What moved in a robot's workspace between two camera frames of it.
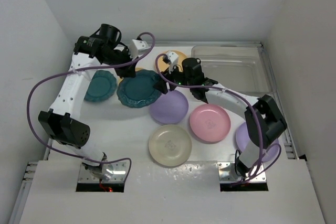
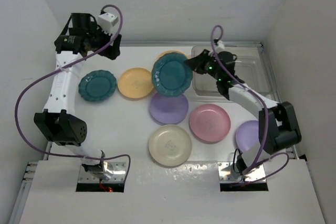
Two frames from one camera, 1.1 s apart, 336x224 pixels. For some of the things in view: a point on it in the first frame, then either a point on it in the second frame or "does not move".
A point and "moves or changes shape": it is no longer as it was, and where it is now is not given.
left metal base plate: x=109 y=172 does not move
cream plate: x=170 y=145 does not move
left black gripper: x=126 y=71 to x=112 y=51
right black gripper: x=161 y=85 to x=197 y=63
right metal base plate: x=227 y=173 does not move
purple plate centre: x=169 y=108 does not move
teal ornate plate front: x=138 y=92 moves or changes shape
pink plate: x=210 y=123 does not move
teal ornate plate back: x=101 y=86 does not move
